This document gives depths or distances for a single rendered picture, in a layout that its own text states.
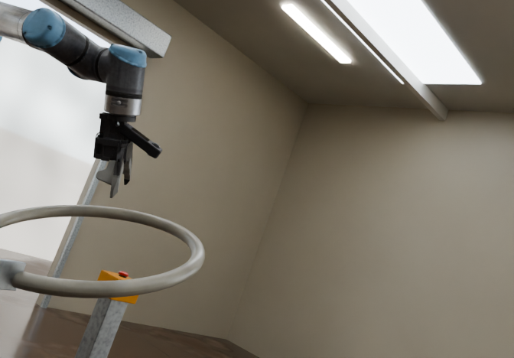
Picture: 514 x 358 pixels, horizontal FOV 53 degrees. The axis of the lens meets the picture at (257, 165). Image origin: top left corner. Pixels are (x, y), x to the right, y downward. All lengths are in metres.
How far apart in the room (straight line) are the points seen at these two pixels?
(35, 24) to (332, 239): 6.52
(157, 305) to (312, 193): 2.77
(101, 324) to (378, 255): 5.42
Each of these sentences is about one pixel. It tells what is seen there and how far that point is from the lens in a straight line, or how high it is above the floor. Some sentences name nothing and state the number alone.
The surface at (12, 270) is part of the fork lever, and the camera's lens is 1.00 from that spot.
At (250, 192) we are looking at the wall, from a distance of 7.95.
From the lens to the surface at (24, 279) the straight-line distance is 0.99.
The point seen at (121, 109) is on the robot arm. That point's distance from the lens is 1.31.
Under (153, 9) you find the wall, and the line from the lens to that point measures 6.79.
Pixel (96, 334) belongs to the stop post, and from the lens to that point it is 2.04.
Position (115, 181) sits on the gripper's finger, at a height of 1.37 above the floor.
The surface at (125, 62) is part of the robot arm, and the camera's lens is 1.30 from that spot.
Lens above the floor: 1.31
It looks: 10 degrees up
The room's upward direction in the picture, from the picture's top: 20 degrees clockwise
